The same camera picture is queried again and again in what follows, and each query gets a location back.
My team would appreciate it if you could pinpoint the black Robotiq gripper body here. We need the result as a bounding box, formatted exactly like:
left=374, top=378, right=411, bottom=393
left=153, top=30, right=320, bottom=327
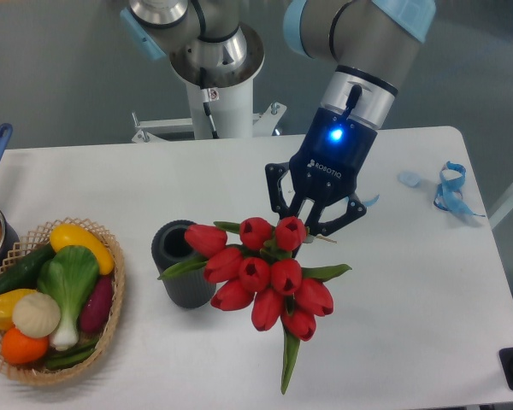
left=288, top=108, right=377, bottom=225

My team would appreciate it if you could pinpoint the green cucumber toy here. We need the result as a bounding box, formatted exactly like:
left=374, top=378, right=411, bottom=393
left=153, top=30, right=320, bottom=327
left=0, top=243, right=56, bottom=295

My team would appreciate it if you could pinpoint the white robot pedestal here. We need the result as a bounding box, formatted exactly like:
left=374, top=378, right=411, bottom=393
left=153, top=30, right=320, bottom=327
left=132, top=79, right=287, bottom=143

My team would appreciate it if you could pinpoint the green bok choy toy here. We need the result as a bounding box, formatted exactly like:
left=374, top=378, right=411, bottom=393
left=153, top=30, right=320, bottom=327
left=37, top=245, right=99, bottom=351

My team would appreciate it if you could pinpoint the blue ribbon bundle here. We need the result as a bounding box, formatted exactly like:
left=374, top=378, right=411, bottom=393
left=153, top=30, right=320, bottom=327
left=433, top=161, right=486, bottom=220

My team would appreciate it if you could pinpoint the yellow bell pepper toy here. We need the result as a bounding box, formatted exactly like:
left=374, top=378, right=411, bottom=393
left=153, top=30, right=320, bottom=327
left=0, top=289, right=37, bottom=331

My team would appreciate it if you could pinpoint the woven wicker basket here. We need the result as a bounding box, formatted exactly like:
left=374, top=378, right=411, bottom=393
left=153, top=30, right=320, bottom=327
left=0, top=217, right=126, bottom=386

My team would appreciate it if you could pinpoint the cream steamed bun toy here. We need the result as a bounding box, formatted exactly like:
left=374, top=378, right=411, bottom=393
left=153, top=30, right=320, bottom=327
left=12, top=292, right=61, bottom=338

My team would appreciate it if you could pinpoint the purple sweet potato toy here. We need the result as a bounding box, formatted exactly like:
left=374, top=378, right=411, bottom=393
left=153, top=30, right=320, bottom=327
left=79, top=276, right=114, bottom=333

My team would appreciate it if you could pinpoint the green pea pods toy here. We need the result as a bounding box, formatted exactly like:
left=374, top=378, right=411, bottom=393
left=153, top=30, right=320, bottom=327
left=44, top=337, right=98, bottom=371

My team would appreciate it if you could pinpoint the dark grey ribbed vase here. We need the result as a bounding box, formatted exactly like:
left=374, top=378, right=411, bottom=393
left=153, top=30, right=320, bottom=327
left=150, top=220, right=216, bottom=308

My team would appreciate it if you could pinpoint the red tulip bouquet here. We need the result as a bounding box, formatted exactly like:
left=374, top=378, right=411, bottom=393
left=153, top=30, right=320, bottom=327
left=156, top=216, right=353, bottom=396

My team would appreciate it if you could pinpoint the yellow squash toy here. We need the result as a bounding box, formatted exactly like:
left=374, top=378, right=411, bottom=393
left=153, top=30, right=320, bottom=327
left=50, top=223, right=115, bottom=276

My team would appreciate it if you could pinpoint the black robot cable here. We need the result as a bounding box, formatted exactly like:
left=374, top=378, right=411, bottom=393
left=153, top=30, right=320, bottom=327
left=198, top=67, right=220, bottom=140

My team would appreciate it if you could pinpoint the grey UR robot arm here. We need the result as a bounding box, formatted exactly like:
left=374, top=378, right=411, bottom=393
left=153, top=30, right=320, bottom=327
left=121, top=1, right=436, bottom=236

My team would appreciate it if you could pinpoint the curled blue ribbon strip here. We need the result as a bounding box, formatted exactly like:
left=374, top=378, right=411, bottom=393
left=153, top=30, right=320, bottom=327
left=362, top=195, right=380, bottom=208

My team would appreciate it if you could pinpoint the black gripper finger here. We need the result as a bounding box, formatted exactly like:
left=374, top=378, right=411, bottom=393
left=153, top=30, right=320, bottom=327
left=305, top=196, right=367, bottom=237
left=264, top=162, right=303, bottom=220

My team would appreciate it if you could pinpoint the orange fruit toy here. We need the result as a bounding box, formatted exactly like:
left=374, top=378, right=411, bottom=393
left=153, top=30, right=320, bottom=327
left=1, top=327, right=49, bottom=365

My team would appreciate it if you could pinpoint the small light blue cap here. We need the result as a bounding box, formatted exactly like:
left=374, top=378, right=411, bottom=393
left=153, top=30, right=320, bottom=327
left=398, top=171, right=422, bottom=188

